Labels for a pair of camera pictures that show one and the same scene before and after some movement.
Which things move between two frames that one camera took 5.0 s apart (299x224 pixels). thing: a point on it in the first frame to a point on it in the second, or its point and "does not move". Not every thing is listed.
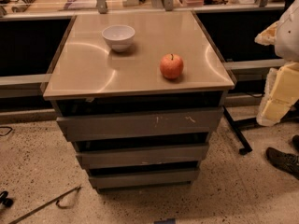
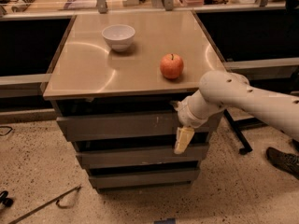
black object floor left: [7, 202] does not move
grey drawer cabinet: [134, 127] does not move
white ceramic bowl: [119, 37] does not move
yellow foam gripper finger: [281, 92] to [192, 111]
